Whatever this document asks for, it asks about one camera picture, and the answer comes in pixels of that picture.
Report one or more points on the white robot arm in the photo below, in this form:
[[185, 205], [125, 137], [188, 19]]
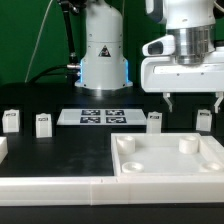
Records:
[[186, 59]]

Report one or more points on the white square tabletop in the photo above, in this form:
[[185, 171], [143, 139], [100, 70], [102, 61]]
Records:
[[165, 154]]

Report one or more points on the white U-shaped obstacle fence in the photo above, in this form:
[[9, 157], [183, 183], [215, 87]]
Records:
[[205, 187]]

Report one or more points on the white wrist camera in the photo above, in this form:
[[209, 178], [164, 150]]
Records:
[[160, 47]]

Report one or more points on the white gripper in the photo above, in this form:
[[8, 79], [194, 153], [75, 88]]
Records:
[[163, 75]]

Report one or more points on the white marker plate with tags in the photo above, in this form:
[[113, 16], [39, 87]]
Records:
[[101, 117]]

